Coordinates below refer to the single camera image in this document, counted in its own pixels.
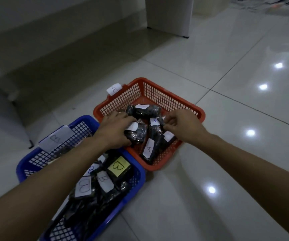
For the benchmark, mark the person's left hand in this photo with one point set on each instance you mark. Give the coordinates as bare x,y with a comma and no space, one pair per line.
111,133

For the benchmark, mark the person's right hand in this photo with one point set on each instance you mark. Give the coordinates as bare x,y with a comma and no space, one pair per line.
187,127

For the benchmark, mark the red plastic basket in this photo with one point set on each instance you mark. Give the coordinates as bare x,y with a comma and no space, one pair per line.
174,100

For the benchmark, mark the yellow-label B packet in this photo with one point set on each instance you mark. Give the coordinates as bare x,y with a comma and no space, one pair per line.
118,166

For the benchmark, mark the blue plastic basket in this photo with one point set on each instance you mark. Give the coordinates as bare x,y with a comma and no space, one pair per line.
128,200

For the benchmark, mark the person's right forearm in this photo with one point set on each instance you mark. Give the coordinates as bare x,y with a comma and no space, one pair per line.
259,173

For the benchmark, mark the person's left forearm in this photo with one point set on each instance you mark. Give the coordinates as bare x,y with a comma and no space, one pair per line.
34,198

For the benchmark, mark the small white paper tag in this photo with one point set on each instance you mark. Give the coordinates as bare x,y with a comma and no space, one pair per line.
114,89

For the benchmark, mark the large white paper tag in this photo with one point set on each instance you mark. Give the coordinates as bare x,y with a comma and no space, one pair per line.
56,139

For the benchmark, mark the white desk side panel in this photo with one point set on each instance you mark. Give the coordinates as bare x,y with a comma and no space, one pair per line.
6,110
169,15

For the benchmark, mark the beige cardboard box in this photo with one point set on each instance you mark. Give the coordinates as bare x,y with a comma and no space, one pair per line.
209,4

